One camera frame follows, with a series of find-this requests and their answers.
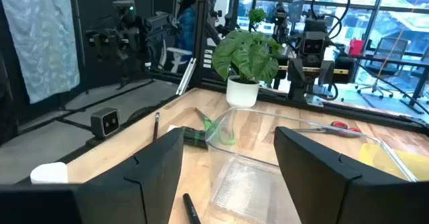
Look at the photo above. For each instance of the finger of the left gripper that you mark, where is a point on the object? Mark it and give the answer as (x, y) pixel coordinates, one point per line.
(327, 73)
(297, 80)

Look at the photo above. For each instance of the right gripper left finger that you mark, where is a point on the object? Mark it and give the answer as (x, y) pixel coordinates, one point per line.
(151, 183)

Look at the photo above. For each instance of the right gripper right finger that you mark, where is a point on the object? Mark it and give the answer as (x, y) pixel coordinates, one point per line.
(318, 183)

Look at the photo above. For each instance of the black fan brush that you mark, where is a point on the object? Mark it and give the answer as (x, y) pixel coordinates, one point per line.
(191, 210)

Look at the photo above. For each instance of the long thin black paintbrush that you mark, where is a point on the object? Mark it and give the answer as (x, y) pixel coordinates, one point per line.
(156, 128)

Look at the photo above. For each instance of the green black glue stick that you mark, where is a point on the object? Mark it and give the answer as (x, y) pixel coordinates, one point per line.
(192, 137)

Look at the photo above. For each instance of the white cup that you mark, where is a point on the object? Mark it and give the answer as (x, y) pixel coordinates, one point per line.
(50, 173)

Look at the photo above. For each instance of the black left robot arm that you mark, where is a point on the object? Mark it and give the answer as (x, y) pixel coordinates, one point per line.
(316, 24)

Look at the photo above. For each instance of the black background robot arm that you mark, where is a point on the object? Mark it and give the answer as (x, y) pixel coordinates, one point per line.
(279, 19)
(125, 33)

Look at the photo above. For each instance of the red container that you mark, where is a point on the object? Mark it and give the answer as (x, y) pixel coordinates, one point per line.
(356, 48)

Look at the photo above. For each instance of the green plant in white pot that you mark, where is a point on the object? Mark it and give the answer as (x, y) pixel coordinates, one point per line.
(242, 93)

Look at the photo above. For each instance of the grey office chair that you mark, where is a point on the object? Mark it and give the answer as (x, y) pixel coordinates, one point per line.
(388, 54)

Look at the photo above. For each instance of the clear plastic bin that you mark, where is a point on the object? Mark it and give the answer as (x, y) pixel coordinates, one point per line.
(248, 190)

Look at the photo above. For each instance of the small background plant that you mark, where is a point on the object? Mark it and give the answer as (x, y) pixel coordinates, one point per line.
(257, 16)

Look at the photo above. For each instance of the dark office desk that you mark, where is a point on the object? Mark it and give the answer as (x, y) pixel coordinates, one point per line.
(402, 61)

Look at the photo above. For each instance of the aluminium profile bar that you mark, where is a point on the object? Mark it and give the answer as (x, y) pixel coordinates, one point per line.
(186, 76)

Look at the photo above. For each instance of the white office chair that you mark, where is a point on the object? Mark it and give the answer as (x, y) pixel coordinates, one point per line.
(179, 52)

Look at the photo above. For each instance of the person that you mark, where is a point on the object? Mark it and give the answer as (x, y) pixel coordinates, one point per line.
(187, 26)

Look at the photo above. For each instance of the pale crinkled sheet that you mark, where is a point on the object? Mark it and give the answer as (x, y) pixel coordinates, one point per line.
(40, 33)

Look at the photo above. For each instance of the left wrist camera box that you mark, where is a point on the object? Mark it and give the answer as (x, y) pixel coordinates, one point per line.
(313, 46)

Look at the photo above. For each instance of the black aluminium table frame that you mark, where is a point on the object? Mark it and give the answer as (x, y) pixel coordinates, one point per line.
(368, 115)

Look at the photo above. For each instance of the grey table-level camera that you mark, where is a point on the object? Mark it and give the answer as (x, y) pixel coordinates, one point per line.
(105, 122)

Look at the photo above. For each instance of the black vertical post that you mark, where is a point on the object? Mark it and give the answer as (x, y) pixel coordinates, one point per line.
(202, 33)

